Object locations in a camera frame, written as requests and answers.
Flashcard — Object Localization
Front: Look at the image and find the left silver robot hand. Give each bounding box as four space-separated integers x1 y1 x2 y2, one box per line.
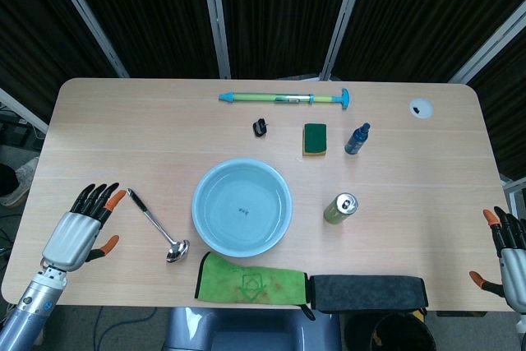
40 181 127 273

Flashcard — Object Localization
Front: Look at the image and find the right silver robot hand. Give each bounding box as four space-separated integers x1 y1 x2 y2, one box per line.
469 206 526 312

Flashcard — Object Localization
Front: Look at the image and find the metal ladle black handle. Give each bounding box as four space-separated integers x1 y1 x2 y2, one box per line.
126 187 191 264

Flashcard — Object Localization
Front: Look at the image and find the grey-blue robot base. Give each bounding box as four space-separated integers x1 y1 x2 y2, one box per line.
164 307 343 351

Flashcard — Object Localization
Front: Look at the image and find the light blue bowl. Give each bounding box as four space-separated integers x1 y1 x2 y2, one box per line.
191 157 294 259

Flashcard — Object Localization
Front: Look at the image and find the green blue syringe pump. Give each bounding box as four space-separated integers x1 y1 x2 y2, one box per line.
218 87 352 111

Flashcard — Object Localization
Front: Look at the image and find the beige shoe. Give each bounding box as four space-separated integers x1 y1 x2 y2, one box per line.
0 156 41 208

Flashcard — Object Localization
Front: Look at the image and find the dark ribbed partition panel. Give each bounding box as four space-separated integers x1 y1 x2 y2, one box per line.
468 24 526 182
0 0 118 122
330 0 526 81
217 0 350 80
61 0 221 79

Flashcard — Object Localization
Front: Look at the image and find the dark grey felt cloth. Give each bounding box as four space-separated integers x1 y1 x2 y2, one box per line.
307 274 429 312

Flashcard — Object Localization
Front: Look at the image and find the green microfiber cloth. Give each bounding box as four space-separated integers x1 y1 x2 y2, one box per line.
194 251 316 321

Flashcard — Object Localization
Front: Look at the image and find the green energy drink can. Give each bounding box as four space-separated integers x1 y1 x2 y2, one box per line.
323 192 359 226

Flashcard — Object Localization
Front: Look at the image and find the blue spray bottle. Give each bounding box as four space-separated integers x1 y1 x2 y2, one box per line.
344 122 371 155

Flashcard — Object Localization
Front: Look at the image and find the small black clip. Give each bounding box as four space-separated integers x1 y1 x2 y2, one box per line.
251 118 271 138

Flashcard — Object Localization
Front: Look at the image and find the green and yellow sponge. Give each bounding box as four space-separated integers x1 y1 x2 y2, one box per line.
302 122 329 159

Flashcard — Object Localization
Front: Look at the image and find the grey partition frame post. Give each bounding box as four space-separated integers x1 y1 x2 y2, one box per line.
449 9 526 84
319 0 371 81
199 0 232 80
44 0 130 79
0 87 49 135

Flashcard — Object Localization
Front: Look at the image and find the white table cable grommet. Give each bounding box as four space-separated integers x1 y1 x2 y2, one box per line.
408 98 435 119

